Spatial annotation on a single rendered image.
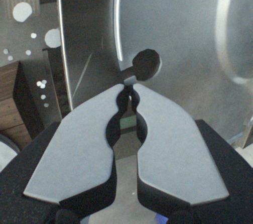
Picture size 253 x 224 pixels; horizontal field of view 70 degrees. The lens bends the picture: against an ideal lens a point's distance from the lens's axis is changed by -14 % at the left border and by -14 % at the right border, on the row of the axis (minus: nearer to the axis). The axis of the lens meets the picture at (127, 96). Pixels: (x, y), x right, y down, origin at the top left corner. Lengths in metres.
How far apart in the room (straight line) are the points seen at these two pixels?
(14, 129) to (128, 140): 0.41
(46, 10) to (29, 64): 0.24
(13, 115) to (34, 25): 0.41
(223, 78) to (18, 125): 0.58
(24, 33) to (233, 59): 0.82
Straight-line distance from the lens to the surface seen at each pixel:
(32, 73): 0.95
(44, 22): 0.90
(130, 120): 0.34
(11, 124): 0.66
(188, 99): 0.17
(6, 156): 0.69
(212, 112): 0.20
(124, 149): 0.38
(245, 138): 0.39
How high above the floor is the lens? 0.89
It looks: 53 degrees down
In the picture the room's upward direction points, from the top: 139 degrees clockwise
